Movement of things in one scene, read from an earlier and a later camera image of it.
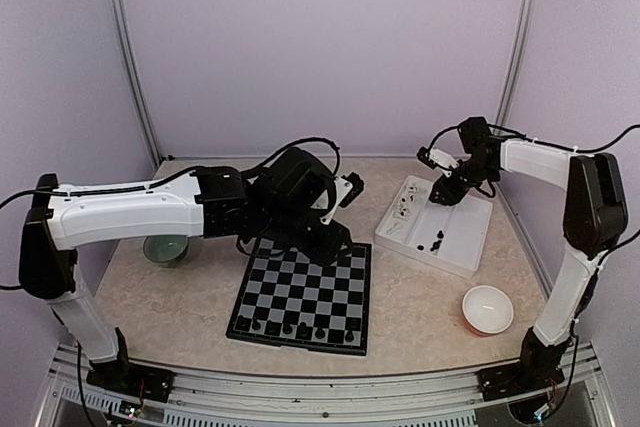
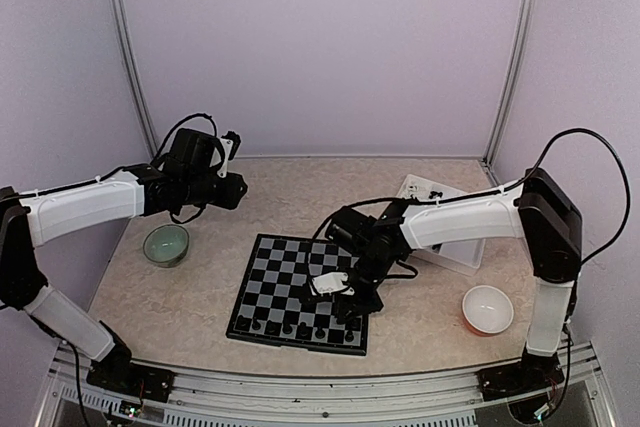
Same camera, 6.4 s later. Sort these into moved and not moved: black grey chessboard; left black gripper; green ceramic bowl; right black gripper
Moved: left black gripper; right black gripper
Not moved: black grey chessboard; green ceramic bowl
